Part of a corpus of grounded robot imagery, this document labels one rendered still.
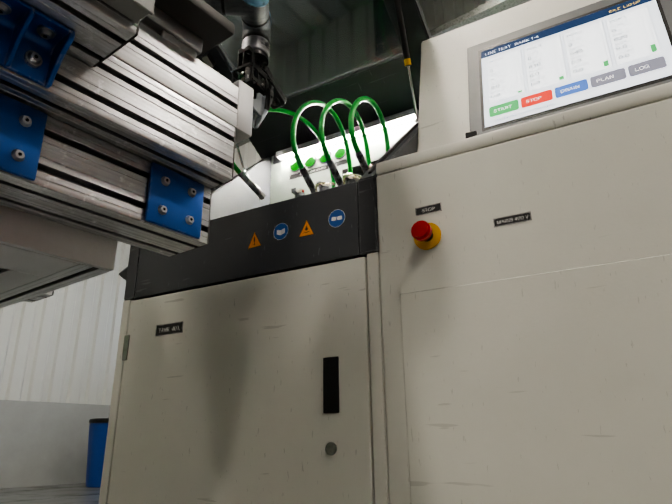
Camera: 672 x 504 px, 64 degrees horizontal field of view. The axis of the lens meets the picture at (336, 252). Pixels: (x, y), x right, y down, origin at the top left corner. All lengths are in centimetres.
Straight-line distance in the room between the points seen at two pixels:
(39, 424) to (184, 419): 689
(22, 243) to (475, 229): 68
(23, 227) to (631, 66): 119
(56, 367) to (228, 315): 706
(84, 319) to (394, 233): 759
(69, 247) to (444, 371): 59
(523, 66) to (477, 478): 97
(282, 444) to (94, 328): 755
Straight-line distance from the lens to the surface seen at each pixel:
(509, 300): 92
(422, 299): 96
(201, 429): 119
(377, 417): 97
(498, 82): 144
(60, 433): 820
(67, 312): 833
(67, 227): 79
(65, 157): 72
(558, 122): 102
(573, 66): 141
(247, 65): 148
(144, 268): 142
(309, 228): 112
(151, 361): 132
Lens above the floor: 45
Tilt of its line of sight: 20 degrees up
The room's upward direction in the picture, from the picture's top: 1 degrees counter-clockwise
